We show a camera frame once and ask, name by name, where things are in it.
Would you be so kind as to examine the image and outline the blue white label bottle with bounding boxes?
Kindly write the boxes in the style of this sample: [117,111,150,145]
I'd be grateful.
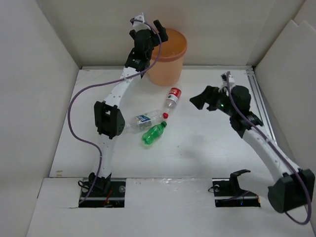
[123,110,163,133]

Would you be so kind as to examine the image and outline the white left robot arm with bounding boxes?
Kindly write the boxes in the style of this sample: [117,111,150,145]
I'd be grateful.
[88,18,168,196]

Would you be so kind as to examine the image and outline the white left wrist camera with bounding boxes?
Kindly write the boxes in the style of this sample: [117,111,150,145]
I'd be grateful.
[130,12,145,29]

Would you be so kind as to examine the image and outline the green plastic bottle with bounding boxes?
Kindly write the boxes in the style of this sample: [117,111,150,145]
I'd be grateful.
[142,121,167,145]

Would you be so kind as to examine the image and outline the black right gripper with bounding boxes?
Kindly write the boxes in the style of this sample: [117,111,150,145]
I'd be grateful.
[190,85,237,117]

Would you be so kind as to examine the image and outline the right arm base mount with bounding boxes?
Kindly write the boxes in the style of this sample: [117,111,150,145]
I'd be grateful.
[208,169,261,208]

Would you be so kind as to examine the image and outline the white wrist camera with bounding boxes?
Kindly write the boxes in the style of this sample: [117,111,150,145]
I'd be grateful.
[130,12,145,29]
[221,71,235,88]

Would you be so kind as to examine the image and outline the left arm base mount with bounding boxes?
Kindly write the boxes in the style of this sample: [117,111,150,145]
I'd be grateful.
[78,173,126,208]

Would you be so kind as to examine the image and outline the aluminium frame rail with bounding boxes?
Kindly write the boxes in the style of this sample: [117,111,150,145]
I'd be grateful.
[81,65,304,200]

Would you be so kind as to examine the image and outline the red label clear bottle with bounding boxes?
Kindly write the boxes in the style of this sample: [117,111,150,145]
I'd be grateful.
[162,86,182,119]

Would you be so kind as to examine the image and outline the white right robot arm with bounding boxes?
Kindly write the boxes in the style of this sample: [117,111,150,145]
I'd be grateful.
[190,86,315,214]

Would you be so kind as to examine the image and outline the orange plastic bin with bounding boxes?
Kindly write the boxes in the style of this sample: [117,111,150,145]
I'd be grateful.
[147,29,187,86]

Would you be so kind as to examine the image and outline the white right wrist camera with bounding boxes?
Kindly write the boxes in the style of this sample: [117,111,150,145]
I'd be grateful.
[221,71,235,88]

